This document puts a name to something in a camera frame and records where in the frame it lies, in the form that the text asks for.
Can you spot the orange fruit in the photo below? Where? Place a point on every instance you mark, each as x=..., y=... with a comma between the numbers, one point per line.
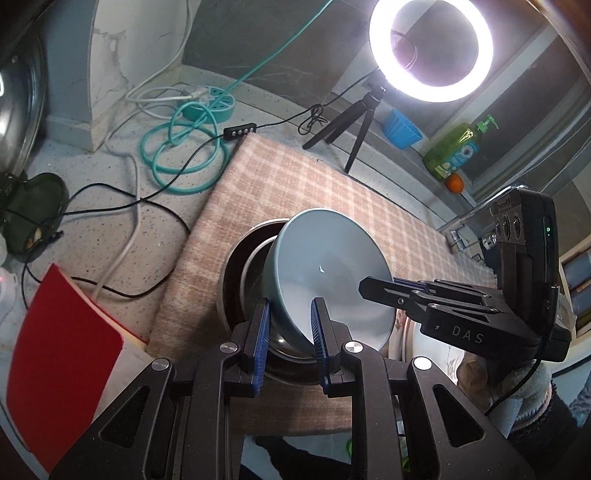
x=455, y=182

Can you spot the large steel bowl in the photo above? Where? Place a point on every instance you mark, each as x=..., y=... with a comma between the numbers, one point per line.
x=224, y=286

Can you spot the green dish soap bottle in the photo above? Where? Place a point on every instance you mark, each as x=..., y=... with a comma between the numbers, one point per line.
x=450, y=152

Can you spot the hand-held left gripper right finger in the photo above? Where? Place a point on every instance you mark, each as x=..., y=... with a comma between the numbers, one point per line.
x=318, y=341

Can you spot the red notebook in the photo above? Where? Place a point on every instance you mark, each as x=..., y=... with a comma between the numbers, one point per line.
x=64, y=346

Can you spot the chrome faucet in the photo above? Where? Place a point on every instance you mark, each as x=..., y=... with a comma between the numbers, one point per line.
x=461, y=221

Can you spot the plaid cloth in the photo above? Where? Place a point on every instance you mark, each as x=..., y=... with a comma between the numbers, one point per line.
x=300, y=184

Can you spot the teal round power strip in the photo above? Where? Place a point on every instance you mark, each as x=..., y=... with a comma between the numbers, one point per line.
x=217, y=104

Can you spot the light blue bowl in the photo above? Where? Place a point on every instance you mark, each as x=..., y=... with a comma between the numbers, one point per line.
x=323, y=258

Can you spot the black mini tripod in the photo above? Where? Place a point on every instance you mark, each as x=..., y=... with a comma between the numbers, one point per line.
x=355, y=138

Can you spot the steel pot lid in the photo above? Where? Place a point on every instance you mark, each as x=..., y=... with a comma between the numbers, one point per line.
x=18, y=115

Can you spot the person's right hand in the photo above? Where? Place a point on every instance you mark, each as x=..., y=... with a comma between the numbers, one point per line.
x=473, y=374

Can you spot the blue plastic basket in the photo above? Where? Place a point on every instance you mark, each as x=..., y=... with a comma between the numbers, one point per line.
x=401, y=131

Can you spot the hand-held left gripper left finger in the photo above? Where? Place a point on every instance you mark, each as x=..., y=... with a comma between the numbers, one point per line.
x=261, y=346

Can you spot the white floral plate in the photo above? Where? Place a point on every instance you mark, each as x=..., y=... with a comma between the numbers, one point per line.
x=434, y=350

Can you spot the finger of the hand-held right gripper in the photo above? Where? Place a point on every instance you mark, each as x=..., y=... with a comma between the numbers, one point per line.
x=388, y=290
x=461, y=288

